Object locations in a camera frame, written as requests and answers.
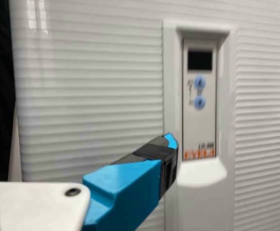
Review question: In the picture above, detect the incubator door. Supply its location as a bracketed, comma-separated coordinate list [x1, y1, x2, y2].
[9, 0, 280, 231]

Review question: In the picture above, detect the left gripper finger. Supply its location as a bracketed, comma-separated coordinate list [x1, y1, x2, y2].
[82, 131, 178, 231]

